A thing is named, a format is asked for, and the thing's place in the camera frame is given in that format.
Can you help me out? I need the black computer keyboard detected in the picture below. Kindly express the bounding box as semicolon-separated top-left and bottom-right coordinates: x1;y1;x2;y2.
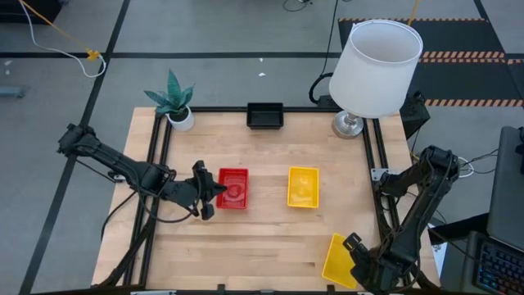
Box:
472;238;524;295

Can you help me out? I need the yellow extension cord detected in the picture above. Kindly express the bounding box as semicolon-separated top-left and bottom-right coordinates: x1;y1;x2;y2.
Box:
18;0;102;62

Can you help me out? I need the red plastic slotted basket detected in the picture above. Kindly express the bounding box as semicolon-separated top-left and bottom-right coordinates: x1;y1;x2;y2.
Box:
215;167;250;211

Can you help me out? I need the grey laptop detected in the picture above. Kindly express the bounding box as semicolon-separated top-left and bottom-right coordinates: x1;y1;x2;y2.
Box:
486;125;524;253

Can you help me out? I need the white shade table lamp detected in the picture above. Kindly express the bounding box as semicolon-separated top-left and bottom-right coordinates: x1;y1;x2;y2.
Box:
328;19;424;139

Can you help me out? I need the black computer box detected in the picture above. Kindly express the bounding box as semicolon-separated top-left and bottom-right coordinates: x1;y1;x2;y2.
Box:
400;90;431;138

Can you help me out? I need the thick black power cable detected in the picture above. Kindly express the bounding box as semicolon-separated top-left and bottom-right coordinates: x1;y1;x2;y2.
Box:
309;0;341;106

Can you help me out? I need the yellow strap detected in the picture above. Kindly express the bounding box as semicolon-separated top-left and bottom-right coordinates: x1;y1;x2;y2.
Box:
408;0;421;26

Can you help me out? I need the white thin cable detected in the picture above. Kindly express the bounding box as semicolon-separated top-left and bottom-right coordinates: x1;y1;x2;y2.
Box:
457;157;476;179

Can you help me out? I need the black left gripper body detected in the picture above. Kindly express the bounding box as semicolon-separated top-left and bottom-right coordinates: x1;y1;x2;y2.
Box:
171;160;216;221

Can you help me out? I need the black cabinet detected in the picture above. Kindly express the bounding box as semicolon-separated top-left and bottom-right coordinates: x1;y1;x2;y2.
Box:
0;0;62;24

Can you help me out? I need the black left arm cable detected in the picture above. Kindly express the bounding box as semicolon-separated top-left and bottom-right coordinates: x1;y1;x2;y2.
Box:
100;179;206;243

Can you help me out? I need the white floor cable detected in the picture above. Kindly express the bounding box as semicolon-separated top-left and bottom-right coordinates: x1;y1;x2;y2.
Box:
18;0;108;79

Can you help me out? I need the black desk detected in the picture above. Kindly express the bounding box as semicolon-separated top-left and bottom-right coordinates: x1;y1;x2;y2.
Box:
427;211;492;295

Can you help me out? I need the thin black floor cable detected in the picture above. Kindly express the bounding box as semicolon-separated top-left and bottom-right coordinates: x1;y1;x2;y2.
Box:
282;0;312;12

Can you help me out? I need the yellow plastic slotted basket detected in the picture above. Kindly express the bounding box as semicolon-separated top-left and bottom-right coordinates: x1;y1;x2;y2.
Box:
321;233;358;290
287;166;321;210

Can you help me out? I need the black hazard striped mat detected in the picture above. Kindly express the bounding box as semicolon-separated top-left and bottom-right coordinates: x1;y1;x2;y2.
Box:
337;16;524;108

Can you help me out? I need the potted plant white pot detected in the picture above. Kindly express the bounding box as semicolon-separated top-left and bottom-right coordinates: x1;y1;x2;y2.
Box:
143;68;196;133

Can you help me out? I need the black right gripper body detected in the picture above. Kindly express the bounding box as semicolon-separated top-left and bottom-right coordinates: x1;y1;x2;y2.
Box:
342;232;400;294

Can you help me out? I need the black power strip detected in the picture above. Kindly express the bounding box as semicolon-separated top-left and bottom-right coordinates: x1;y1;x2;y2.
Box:
318;94;341;110

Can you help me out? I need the black plastic slotted basket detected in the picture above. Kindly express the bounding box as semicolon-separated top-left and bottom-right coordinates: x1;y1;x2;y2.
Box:
246;102;285;131

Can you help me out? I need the black aluminium extrusion frame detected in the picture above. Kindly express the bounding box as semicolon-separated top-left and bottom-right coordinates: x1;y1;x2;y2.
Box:
92;105;442;295

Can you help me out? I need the grey floor bracket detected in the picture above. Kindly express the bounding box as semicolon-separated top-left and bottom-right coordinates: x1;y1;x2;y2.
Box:
0;84;25;98

